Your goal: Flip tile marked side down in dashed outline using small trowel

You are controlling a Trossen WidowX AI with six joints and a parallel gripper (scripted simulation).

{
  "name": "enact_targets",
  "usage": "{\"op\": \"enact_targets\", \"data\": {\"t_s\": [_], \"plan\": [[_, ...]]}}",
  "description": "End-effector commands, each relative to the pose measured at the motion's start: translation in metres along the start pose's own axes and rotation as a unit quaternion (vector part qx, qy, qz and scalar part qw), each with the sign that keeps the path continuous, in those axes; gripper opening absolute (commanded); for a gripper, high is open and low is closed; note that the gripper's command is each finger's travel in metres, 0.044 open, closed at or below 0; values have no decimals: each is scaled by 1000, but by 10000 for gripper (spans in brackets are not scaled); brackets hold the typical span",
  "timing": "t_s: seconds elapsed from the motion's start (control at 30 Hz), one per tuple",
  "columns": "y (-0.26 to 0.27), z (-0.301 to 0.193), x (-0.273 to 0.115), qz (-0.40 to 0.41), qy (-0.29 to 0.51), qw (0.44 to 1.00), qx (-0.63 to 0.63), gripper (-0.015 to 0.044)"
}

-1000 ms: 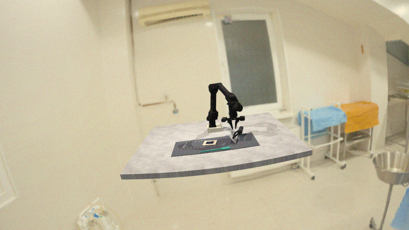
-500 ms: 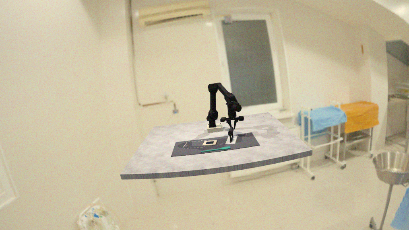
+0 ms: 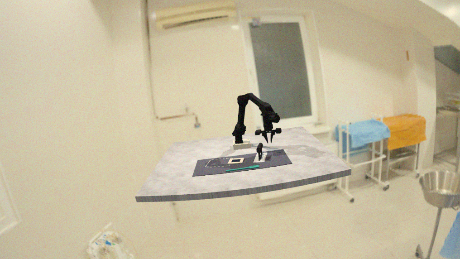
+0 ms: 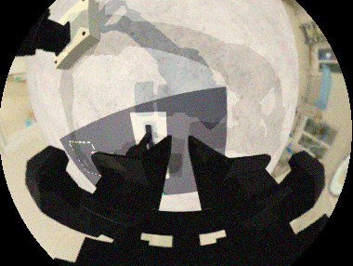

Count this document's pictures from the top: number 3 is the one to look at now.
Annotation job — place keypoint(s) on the dark grey mat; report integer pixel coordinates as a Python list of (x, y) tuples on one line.
[(214, 166)]

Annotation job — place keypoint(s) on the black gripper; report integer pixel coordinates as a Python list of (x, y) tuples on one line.
[(268, 129)]

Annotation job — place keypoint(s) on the cream square tile with dark centre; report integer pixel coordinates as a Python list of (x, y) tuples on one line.
[(235, 160)]

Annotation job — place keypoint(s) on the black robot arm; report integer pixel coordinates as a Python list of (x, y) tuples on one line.
[(267, 112)]

